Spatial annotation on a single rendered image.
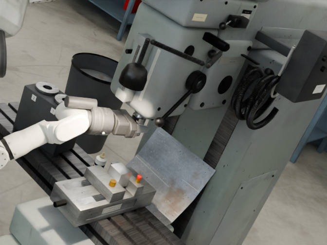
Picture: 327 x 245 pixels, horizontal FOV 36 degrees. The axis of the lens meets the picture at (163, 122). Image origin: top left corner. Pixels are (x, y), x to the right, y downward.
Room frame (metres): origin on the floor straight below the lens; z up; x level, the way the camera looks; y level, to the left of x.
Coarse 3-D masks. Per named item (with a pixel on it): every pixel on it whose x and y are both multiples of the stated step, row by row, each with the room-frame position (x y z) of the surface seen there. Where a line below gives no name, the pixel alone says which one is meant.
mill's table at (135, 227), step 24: (0, 120) 1.73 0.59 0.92; (24, 168) 1.60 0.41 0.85; (48, 168) 1.55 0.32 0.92; (72, 168) 1.61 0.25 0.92; (48, 192) 1.51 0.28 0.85; (120, 216) 1.45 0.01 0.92; (144, 216) 1.50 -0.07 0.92; (96, 240) 1.36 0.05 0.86; (120, 240) 1.33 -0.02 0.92; (144, 240) 1.38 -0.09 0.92; (168, 240) 1.43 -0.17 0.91
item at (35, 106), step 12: (36, 84) 1.74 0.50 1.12; (48, 84) 1.78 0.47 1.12; (24, 96) 1.71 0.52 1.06; (36, 96) 1.69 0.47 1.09; (48, 96) 1.71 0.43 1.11; (60, 96) 1.72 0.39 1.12; (24, 108) 1.71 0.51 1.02; (36, 108) 1.69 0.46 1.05; (48, 108) 1.67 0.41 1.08; (24, 120) 1.70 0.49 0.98; (36, 120) 1.68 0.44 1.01; (48, 120) 1.66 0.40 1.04; (48, 144) 1.65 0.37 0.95; (60, 144) 1.66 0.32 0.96; (72, 144) 1.73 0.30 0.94
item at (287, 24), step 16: (272, 0) 1.70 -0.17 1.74; (288, 0) 1.78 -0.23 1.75; (304, 0) 1.90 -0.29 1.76; (320, 0) 2.07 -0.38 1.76; (256, 16) 1.65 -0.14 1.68; (272, 16) 1.74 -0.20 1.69; (288, 16) 1.83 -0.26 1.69; (304, 16) 1.93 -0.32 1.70; (320, 16) 2.04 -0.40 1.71; (224, 32) 1.55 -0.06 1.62; (240, 32) 1.61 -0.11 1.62; (256, 32) 1.69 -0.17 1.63; (272, 32) 1.77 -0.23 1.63; (288, 32) 1.87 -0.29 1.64; (256, 48) 1.74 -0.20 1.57
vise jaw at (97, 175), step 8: (88, 168) 1.48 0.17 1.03; (96, 168) 1.50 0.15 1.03; (88, 176) 1.47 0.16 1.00; (96, 176) 1.45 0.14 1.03; (104, 176) 1.47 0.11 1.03; (96, 184) 1.44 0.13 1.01; (104, 184) 1.43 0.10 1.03; (104, 192) 1.42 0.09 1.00; (112, 192) 1.40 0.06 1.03; (120, 192) 1.42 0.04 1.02; (112, 200) 1.40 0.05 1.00
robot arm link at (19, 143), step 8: (32, 128) 1.28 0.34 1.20; (40, 128) 1.29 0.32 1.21; (8, 136) 1.24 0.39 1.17; (16, 136) 1.24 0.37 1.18; (24, 136) 1.25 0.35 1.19; (32, 136) 1.26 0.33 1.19; (40, 136) 1.27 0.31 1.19; (0, 144) 1.19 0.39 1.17; (8, 144) 1.22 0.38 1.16; (16, 144) 1.23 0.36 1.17; (24, 144) 1.24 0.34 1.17; (32, 144) 1.26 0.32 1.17; (40, 144) 1.28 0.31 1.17; (8, 152) 1.21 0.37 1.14; (16, 152) 1.22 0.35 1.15; (24, 152) 1.24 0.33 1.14; (8, 160) 1.21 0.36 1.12
